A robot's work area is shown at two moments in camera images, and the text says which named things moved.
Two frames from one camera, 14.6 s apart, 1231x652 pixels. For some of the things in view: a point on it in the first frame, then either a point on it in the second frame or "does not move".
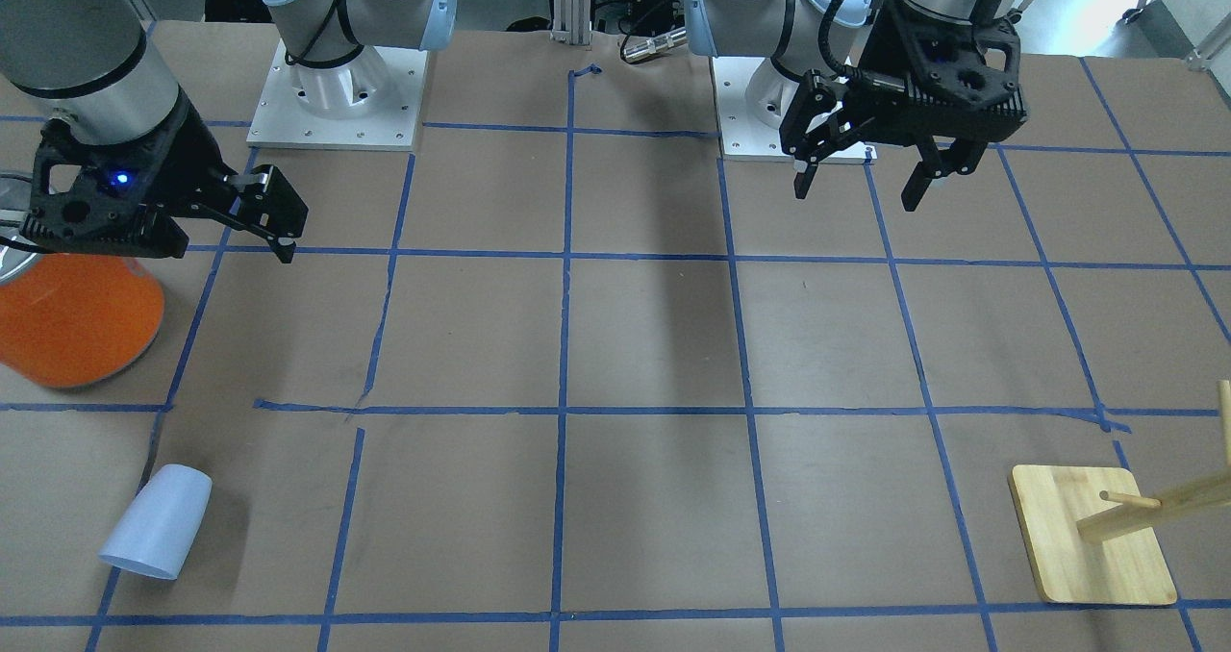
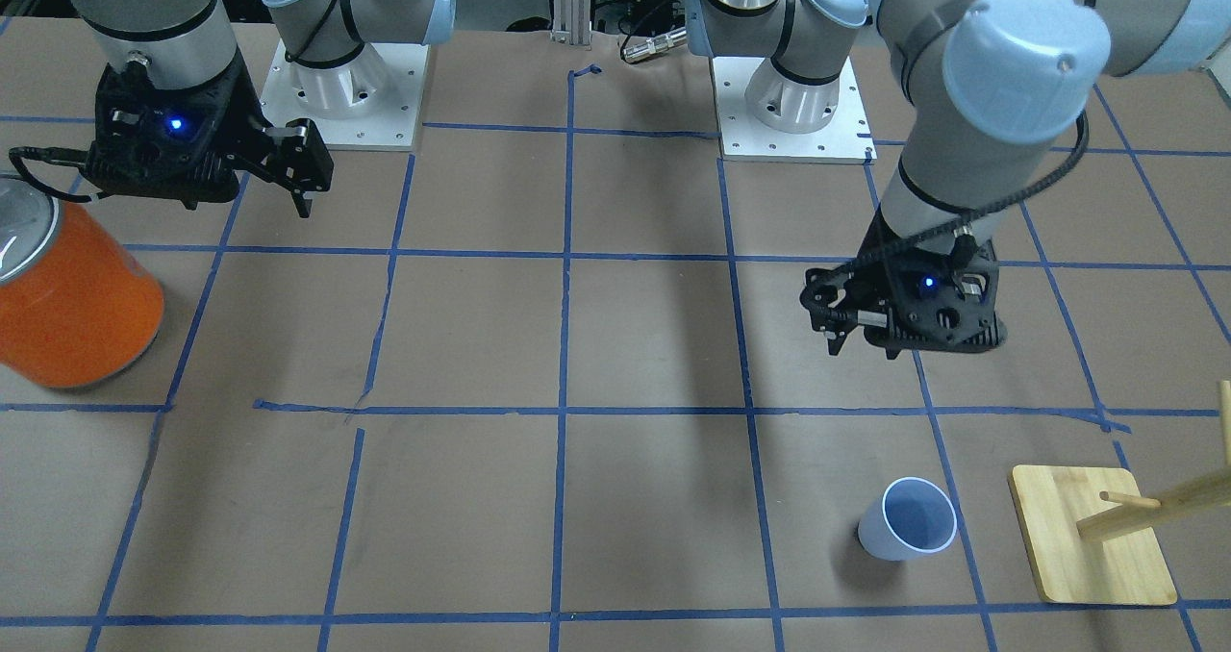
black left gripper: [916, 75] -> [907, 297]
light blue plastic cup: [155, 530] -> [915, 516]
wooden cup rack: [1090, 534] does not move
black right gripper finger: [284, 247] -> [302, 204]
